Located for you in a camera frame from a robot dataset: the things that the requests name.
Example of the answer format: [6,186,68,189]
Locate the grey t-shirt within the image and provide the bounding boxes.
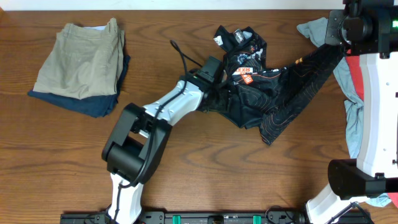
[296,17,392,208]

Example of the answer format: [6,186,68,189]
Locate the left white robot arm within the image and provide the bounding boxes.
[101,75,228,223]

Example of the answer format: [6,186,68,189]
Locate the red printed t-shirt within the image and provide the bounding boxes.
[345,49,398,208]

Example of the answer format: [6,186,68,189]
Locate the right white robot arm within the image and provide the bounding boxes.
[305,0,397,223]

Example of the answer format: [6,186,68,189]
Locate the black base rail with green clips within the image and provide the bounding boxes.
[60,206,308,224]

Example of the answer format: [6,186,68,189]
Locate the folded navy blue garment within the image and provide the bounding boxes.
[27,55,131,118]

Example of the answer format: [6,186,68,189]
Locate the folded khaki shorts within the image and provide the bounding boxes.
[33,18,124,100]

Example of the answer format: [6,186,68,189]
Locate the black cycling jersey with logos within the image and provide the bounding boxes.
[213,26,345,146]

